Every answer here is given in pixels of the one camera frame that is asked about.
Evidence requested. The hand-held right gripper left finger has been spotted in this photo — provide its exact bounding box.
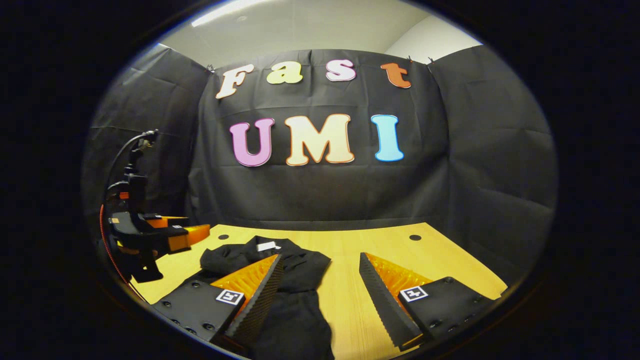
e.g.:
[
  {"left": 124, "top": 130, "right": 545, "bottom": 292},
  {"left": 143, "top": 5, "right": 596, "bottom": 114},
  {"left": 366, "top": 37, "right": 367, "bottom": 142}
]
[{"left": 150, "top": 254, "right": 284, "bottom": 351}]

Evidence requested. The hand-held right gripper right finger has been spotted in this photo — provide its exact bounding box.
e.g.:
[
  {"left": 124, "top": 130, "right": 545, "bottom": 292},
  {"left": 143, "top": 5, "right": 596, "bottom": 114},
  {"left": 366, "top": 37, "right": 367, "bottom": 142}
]
[{"left": 358, "top": 252, "right": 496, "bottom": 351}]

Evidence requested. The black shirt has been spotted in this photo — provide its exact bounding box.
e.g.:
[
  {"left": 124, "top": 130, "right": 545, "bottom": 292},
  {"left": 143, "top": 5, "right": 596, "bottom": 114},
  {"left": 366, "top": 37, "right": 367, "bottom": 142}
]
[{"left": 200, "top": 236, "right": 336, "bottom": 360}]

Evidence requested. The black backdrop cloth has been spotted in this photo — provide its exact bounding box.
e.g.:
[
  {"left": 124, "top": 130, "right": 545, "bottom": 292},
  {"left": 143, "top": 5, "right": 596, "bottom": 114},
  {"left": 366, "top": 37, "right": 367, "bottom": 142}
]
[{"left": 81, "top": 44, "right": 558, "bottom": 286}]

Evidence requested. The red cable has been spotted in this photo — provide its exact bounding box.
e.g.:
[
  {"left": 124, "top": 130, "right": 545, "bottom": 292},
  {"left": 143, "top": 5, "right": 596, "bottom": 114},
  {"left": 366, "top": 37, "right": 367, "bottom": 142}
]
[{"left": 98, "top": 202, "right": 146, "bottom": 301}]

